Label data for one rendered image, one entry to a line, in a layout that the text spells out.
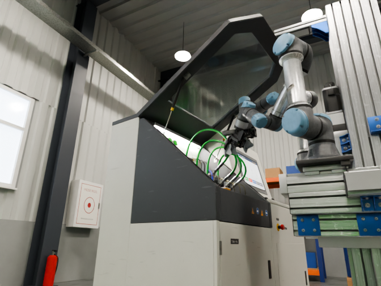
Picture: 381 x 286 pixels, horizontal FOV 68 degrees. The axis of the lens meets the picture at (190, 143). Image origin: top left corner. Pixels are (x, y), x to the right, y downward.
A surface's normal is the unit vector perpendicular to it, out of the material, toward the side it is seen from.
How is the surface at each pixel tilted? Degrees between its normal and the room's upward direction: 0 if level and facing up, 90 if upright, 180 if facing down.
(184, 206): 90
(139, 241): 90
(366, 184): 90
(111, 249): 90
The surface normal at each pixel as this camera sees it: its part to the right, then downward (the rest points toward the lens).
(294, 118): -0.84, -0.07
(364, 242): -0.45, -0.31
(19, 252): 0.89, -0.14
